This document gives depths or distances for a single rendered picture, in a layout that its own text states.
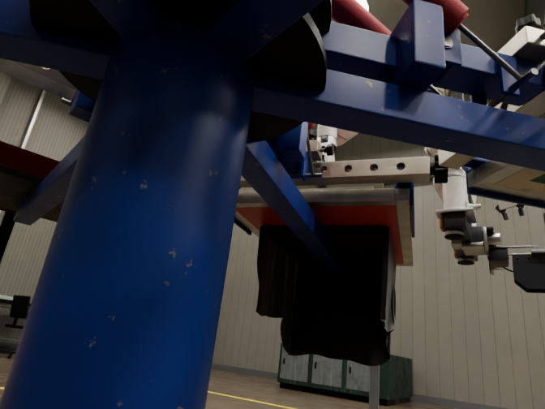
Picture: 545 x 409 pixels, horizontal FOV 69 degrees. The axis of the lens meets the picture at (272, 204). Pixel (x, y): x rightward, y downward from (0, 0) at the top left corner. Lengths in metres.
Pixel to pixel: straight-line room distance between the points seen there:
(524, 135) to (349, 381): 5.89
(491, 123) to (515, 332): 7.23
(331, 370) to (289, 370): 0.71
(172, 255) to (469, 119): 0.49
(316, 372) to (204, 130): 6.27
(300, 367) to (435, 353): 2.51
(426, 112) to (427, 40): 0.10
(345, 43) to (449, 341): 7.42
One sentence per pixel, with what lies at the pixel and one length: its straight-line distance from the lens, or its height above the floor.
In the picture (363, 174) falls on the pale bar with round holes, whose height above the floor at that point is 1.00.
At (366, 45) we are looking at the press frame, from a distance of 0.67.
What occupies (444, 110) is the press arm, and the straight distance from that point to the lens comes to 0.67.
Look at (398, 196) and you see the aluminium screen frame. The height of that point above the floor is 0.96.
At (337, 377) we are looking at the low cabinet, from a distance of 6.51.
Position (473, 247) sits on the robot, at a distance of 1.90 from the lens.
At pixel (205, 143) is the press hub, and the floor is 0.74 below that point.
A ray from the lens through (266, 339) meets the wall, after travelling 9.12.
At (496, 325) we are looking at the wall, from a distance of 7.87.
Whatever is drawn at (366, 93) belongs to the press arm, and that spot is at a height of 0.90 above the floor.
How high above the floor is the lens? 0.53
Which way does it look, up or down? 20 degrees up
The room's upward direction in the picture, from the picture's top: 7 degrees clockwise
